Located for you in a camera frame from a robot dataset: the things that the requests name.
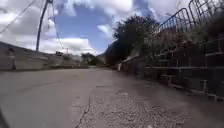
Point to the distant trees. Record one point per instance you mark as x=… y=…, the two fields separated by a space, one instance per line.
x=88 y=59

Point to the dark leafy tree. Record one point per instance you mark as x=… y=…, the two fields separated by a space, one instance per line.
x=131 y=36

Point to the thin distant pole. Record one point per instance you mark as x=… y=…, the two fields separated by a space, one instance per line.
x=67 y=50

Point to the dry grass slope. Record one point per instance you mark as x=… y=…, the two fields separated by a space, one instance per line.
x=173 y=38

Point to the grey concrete road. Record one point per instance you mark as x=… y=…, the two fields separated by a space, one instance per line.
x=50 y=96

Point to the utility pole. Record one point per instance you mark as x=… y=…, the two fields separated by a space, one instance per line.
x=40 y=25

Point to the metal railing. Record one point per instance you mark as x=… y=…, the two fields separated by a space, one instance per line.
x=186 y=16

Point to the dark block retaining wall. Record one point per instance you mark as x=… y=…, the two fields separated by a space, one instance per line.
x=186 y=71

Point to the grey concrete wall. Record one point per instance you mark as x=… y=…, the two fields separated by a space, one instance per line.
x=26 y=60

